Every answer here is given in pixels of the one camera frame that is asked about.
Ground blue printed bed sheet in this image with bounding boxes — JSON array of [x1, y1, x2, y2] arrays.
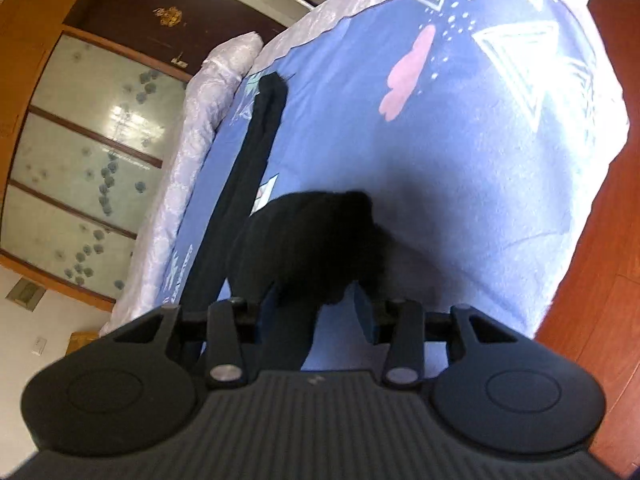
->
[[160, 0, 631, 376]]

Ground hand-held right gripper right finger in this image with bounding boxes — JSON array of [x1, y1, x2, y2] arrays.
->
[[351, 281, 533, 389]]

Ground white quilt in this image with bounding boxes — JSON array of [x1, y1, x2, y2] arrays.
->
[[99, 0, 608, 338]]

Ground grey wall panel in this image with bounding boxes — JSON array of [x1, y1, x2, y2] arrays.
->
[[6, 280, 45, 308]]

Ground wooden headboard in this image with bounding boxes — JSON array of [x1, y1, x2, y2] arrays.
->
[[67, 331, 101, 356]]

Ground black pants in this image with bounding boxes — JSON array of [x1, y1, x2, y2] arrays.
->
[[182, 72, 396, 376]]

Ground wardrobe with frosted glass doors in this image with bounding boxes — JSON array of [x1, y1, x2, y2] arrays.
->
[[0, 0, 193, 311]]

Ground dark brown door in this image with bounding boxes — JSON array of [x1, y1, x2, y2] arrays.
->
[[62, 0, 316, 81]]

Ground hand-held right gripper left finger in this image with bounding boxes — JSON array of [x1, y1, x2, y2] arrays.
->
[[114, 285, 281, 390]]

